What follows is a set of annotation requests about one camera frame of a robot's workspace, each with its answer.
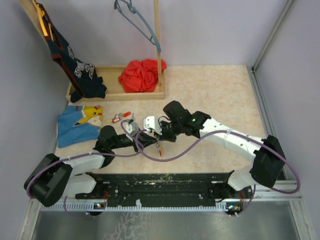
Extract blue pikachu shirt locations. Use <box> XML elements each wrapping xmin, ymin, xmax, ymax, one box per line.
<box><xmin>56</xmin><ymin>105</ymin><xmax>103</xmax><ymax>148</ymax></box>

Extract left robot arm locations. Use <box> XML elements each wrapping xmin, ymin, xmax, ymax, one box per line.
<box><xmin>23</xmin><ymin>122</ymin><xmax>157</xmax><ymax>207</ymax></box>

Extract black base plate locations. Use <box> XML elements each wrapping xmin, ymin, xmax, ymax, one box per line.
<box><xmin>47</xmin><ymin>172</ymin><xmax>287</xmax><ymax>208</ymax></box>

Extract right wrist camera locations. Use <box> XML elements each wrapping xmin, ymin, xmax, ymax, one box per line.
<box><xmin>143</xmin><ymin>115</ymin><xmax>162</xmax><ymax>135</ymax></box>

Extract dark navy jersey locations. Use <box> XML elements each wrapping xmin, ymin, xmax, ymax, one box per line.
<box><xmin>40</xmin><ymin>4</ymin><xmax>107</xmax><ymax>103</ymax></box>

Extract teal clothes hanger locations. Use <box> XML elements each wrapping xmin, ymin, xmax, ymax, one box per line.
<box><xmin>113</xmin><ymin>0</ymin><xmax>162</xmax><ymax>53</ymax></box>

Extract aluminium frame rail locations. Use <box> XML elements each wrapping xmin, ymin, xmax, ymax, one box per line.
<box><xmin>255</xmin><ymin>0</ymin><xmax>320</xmax><ymax>239</ymax></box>

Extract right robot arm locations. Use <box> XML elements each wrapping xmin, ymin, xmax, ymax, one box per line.
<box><xmin>154</xmin><ymin>100</ymin><xmax>285</xmax><ymax>198</ymax></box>

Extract yellow outline tag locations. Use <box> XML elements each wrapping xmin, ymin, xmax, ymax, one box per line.
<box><xmin>105</xmin><ymin>119</ymin><xmax>113</xmax><ymax>124</ymax></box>

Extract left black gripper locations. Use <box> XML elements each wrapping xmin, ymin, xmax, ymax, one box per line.
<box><xmin>110</xmin><ymin>128</ymin><xmax>158</xmax><ymax>153</ymax></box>

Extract wooden rack tray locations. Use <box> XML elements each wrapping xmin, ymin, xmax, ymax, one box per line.
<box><xmin>20</xmin><ymin>0</ymin><xmax>165</xmax><ymax>105</ymax></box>

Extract red crumpled cloth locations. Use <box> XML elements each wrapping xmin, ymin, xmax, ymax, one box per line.
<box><xmin>118</xmin><ymin>58</ymin><xmax>159</xmax><ymax>93</ymax></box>

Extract yellow clothes hanger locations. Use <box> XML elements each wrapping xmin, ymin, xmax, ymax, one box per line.
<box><xmin>32</xmin><ymin>0</ymin><xmax>54</xmax><ymax>41</ymax></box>

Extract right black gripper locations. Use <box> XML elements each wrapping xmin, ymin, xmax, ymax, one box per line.
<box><xmin>154</xmin><ymin>120</ymin><xmax>183</xmax><ymax>143</ymax></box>

